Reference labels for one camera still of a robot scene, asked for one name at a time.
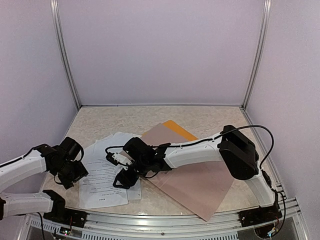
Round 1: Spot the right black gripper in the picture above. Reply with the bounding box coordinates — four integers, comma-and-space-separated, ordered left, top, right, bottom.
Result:
112, 158, 149, 190

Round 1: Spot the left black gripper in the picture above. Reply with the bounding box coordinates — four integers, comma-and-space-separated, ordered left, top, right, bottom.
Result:
53, 160, 88, 190

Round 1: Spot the printed white paper sheet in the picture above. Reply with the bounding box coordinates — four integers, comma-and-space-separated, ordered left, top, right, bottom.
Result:
79, 144, 142, 209

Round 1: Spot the orange folder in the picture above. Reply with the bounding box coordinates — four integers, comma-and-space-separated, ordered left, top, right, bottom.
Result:
162, 120, 198, 141

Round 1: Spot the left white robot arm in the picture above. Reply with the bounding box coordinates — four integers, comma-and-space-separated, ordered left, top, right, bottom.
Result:
0, 137, 88, 223

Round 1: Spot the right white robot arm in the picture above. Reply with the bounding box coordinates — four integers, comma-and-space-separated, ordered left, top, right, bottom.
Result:
105, 125, 278, 222

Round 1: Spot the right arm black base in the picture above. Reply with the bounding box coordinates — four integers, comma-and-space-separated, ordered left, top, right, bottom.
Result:
238, 193, 283, 227

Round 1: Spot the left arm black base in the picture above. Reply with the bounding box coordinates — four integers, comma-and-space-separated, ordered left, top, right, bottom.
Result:
42, 190, 88, 228

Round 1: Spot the white paper sheet on table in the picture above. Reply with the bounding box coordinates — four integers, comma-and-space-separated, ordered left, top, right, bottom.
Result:
82, 132, 141, 162

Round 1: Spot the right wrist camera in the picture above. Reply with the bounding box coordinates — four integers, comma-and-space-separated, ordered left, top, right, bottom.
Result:
105, 152, 132, 167

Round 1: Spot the front aluminium rail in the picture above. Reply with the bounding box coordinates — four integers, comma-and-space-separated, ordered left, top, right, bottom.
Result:
23, 197, 307, 240

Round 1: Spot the left aluminium frame post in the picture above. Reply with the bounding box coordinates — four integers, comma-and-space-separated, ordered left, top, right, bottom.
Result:
50, 0, 82, 111

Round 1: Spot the aluminium frame post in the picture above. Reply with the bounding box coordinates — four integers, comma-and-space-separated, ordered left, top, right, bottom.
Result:
50, 0, 82, 111
241, 0, 272, 112

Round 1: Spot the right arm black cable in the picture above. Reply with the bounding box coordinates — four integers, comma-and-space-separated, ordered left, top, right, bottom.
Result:
222, 124, 287, 226

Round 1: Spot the right aluminium frame post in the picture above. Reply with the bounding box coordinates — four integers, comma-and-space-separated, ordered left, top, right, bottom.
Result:
241, 0, 272, 112

